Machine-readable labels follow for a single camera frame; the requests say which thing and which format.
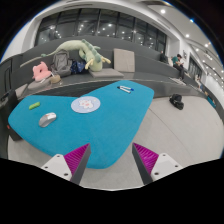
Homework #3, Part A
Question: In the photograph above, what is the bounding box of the small green object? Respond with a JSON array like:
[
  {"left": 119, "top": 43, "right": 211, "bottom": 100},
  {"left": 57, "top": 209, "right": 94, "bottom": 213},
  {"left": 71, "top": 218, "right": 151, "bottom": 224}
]
[{"left": 29, "top": 102, "right": 40, "bottom": 110}]

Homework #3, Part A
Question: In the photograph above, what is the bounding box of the blue capped marker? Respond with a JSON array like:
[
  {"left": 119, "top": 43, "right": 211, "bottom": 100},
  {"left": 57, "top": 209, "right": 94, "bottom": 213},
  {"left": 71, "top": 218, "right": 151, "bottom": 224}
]
[{"left": 118, "top": 86, "right": 134, "bottom": 91}]

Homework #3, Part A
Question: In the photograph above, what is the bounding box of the grey backpack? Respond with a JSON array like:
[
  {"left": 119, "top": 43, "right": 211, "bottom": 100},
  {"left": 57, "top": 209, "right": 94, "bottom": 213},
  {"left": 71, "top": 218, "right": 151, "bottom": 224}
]
[{"left": 51, "top": 50, "right": 72, "bottom": 77}]

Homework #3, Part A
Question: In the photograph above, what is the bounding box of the teal blue table mat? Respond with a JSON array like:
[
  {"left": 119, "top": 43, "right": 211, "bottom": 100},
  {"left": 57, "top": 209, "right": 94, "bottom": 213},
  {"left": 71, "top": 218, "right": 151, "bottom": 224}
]
[{"left": 8, "top": 80, "right": 154, "bottom": 169}]

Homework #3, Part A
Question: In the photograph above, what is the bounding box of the white marker pen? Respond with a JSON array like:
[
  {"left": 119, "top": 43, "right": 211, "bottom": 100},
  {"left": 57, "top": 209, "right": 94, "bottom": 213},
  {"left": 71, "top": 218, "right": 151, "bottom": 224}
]
[{"left": 117, "top": 86, "right": 131, "bottom": 94}]

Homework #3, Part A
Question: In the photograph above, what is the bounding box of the pink plush cushion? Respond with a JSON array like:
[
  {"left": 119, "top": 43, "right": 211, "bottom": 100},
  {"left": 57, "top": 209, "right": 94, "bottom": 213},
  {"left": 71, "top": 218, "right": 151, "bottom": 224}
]
[{"left": 33, "top": 62, "right": 51, "bottom": 81}]

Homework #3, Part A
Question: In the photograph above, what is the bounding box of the silver computer mouse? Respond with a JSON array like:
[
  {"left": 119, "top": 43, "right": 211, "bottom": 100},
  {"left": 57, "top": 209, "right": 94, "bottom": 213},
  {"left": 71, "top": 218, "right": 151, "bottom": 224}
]
[{"left": 39, "top": 112, "right": 57, "bottom": 127}]

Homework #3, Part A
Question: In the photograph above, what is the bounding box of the green dragon plush toy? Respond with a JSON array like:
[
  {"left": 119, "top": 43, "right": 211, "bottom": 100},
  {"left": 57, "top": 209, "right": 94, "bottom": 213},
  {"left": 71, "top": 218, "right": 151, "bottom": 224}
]
[{"left": 40, "top": 38, "right": 112, "bottom": 73}]

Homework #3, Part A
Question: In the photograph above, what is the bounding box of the grey flat seat cushion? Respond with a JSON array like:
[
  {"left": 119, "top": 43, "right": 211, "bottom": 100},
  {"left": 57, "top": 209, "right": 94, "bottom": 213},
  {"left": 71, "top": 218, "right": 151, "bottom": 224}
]
[{"left": 90, "top": 68, "right": 123, "bottom": 78}]

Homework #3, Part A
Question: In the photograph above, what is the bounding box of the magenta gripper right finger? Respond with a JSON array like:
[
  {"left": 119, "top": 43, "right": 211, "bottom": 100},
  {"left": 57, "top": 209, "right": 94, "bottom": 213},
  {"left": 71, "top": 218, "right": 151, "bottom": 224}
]
[{"left": 132, "top": 143, "right": 182, "bottom": 185}]

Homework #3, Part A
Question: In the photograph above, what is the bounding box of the beige square cushion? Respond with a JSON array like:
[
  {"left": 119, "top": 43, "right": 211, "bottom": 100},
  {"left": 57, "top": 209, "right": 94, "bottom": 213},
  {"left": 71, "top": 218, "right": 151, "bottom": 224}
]
[{"left": 114, "top": 48, "right": 135, "bottom": 72}]

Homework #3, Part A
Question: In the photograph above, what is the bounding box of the black bag on floor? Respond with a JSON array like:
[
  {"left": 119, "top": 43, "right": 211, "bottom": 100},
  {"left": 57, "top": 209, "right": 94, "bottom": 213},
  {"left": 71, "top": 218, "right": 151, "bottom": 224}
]
[{"left": 169, "top": 94, "right": 184, "bottom": 110}]

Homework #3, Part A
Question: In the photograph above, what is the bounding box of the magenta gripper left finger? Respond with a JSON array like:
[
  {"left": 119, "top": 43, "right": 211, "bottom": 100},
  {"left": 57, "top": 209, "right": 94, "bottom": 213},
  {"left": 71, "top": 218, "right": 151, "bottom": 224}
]
[{"left": 42, "top": 144, "right": 91, "bottom": 185}]

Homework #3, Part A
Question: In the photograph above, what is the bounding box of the seated person green shirt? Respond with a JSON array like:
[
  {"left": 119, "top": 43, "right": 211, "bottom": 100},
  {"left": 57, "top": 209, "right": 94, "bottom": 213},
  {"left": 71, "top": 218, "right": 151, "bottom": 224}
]
[{"left": 172, "top": 54, "right": 184, "bottom": 79}]

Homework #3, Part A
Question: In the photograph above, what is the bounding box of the round white mouse pad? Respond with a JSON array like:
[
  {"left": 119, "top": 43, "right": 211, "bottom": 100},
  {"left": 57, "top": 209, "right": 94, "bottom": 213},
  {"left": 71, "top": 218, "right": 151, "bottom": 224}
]
[{"left": 71, "top": 96, "right": 101, "bottom": 113}]

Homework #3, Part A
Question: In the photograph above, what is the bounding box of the dark blue patterned bag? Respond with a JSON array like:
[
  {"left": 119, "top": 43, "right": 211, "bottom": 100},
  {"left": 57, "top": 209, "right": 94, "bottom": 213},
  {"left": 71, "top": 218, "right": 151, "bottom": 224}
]
[{"left": 70, "top": 61, "right": 86, "bottom": 74}]

